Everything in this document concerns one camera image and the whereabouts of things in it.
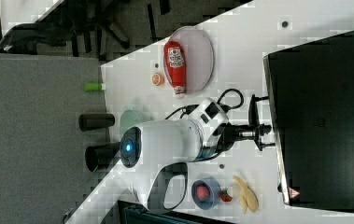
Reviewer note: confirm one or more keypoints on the strawberry toy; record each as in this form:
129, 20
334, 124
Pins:
224, 195

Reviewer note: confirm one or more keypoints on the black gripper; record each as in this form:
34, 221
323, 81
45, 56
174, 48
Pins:
231, 134

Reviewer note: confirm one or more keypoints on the red ketchup bottle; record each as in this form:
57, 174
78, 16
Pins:
176, 67

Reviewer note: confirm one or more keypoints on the black small cylinder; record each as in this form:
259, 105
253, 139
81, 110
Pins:
89, 122

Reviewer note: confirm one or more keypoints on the green perforated colander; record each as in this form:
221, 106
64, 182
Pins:
130, 118

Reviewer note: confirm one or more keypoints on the grey round plate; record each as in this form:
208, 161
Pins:
199, 55

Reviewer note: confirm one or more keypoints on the black cylindrical container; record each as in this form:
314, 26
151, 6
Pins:
98, 158

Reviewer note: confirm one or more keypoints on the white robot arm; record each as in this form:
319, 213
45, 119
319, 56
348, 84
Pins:
154, 152

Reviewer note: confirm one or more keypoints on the green small cylinder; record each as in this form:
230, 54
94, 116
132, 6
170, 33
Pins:
94, 87

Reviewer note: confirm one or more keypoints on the blue small bowl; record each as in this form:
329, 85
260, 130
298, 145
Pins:
213, 185

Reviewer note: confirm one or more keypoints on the peeled banana toy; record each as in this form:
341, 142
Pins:
247, 197

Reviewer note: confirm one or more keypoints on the orange slice toy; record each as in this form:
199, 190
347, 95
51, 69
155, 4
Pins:
157, 79

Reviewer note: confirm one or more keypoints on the black office chair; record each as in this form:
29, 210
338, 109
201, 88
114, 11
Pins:
72, 18

